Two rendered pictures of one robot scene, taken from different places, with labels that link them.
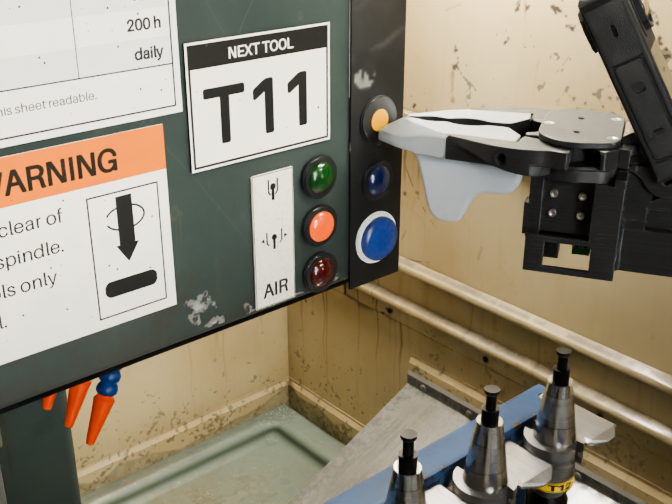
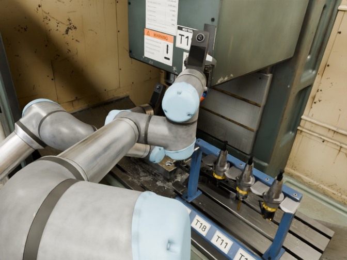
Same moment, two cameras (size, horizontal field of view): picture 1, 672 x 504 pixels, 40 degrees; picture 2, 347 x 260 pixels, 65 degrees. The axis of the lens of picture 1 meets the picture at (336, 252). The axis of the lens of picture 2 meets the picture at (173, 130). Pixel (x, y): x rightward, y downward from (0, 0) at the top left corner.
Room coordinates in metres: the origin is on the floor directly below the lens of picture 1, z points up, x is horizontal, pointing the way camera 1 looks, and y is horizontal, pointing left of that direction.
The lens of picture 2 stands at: (0.38, -0.88, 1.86)
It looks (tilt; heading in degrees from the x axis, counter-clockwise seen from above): 31 degrees down; 84
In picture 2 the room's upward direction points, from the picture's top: 4 degrees clockwise
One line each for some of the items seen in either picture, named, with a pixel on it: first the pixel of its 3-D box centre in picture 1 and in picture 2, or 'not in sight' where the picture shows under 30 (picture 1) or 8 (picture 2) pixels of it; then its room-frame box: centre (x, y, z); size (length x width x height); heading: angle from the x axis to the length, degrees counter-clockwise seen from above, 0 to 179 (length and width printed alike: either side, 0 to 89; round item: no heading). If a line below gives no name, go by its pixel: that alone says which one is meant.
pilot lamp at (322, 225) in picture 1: (320, 226); not in sight; (0.53, 0.01, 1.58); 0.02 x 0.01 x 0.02; 131
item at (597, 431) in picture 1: (584, 425); (288, 206); (0.85, -0.27, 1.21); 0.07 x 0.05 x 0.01; 41
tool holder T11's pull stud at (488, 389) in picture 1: (491, 404); (251, 159); (0.74, -0.15, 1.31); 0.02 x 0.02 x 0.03
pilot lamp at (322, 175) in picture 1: (320, 177); not in sight; (0.53, 0.01, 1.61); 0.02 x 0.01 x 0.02; 131
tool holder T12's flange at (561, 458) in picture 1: (553, 445); (273, 196); (0.81, -0.23, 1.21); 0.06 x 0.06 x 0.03
